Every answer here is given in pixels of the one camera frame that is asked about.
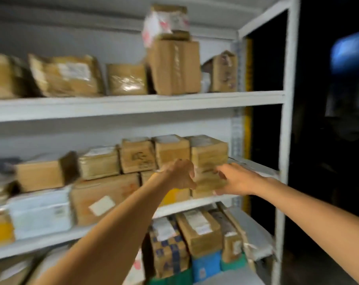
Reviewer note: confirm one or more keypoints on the person's right hand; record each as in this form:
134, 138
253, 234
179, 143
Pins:
241, 181

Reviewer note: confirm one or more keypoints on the person's left hand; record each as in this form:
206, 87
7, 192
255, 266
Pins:
179, 175

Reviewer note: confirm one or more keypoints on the white metal shelf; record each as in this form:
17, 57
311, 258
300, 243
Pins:
137, 102

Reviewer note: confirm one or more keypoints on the plain tall brown box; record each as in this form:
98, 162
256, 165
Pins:
173, 68

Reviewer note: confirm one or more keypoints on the small taped box 0461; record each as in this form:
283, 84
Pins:
126, 80

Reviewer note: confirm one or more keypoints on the taped brown parcel 0038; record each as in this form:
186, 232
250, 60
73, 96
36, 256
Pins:
66, 77

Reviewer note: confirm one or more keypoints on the small box white red label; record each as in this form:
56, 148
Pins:
164, 23

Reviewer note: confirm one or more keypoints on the taped brown parcel 0410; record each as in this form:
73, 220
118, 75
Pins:
4, 77

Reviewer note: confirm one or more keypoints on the person's left forearm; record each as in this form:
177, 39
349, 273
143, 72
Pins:
108, 240

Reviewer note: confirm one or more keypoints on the person's right forearm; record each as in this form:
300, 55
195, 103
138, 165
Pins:
316, 219

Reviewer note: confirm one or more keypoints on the box with yellow tape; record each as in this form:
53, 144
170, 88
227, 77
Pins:
179, 197

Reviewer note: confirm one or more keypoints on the box with handwritten label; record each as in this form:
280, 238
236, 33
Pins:
172, 151

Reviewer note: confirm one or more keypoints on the cardboard box with black handwriting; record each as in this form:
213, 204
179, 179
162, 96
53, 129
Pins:
137, 155

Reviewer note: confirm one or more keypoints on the small long brown box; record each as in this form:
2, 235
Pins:
231, 240

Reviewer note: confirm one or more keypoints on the squat cardboard box white label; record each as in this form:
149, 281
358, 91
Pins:
200, 234

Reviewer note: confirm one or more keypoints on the blue checkered cardboard box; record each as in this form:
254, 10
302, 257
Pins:
170, 252

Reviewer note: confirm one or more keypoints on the small blue box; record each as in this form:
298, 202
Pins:
206, 265

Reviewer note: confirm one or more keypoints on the small dark taped box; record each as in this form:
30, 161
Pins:
225, 72

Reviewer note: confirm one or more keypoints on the small cardboard box white label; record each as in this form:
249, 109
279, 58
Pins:
39, 175

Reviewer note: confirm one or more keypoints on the yellow fronted box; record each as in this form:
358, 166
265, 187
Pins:
1, 231

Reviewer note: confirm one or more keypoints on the yellow sticker strip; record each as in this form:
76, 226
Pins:
248, 130

